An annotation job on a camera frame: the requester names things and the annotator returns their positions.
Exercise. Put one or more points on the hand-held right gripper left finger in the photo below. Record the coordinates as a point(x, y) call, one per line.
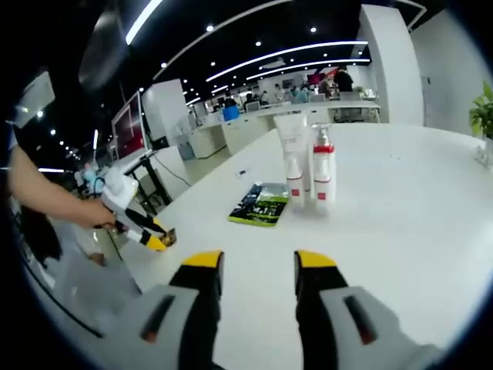
point(196, 308)

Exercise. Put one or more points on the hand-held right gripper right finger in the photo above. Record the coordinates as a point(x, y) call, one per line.
point(319, 308)

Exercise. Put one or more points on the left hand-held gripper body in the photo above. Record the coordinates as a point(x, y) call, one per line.
point(119, 190)

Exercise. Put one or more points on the gold foil skincare packet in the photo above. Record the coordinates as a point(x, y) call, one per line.
point(172, 238)

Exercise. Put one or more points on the green black skincare sachet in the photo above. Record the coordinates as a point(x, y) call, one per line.
point(262, 204)

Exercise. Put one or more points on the white skincare bottle red collar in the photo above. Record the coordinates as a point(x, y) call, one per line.
point(323, 173)

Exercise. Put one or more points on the white skincare tube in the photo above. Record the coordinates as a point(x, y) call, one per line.
point(290, 135)

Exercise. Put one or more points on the blue storage bin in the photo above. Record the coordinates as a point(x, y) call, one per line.
point(232, 113)

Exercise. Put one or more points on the person's left hand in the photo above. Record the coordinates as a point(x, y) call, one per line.
point(102, 217)

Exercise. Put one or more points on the large display screen on stand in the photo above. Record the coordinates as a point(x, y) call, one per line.
point(129, 127)

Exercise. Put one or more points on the long white counter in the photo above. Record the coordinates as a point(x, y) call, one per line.
point(246, 131)

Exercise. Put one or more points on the potted green plant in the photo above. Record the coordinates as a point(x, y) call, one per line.
point(483, 112)

